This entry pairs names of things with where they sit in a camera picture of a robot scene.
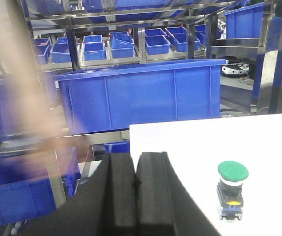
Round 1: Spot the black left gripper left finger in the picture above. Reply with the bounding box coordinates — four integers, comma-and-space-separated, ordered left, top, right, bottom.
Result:
20, 153, 136, 236

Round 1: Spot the metal shelving rack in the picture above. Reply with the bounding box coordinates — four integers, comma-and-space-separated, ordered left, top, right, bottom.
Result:
15, 0, 282, 158

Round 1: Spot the blue bin at left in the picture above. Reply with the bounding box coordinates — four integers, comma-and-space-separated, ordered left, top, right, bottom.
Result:
0, 74, 31, 143

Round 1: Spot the large blue plastic bin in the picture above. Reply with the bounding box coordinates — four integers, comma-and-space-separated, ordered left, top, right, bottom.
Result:
56, 59, 224, 135

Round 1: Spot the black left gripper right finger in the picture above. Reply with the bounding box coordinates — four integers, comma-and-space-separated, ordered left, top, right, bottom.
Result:
136, 152, 220, 236

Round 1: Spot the green push button switch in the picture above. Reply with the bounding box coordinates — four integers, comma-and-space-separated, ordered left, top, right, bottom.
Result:
217, 161, 249, 220

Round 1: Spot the lower left blue bin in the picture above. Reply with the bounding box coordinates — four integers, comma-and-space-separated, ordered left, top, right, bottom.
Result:
0, 150, 81, 226

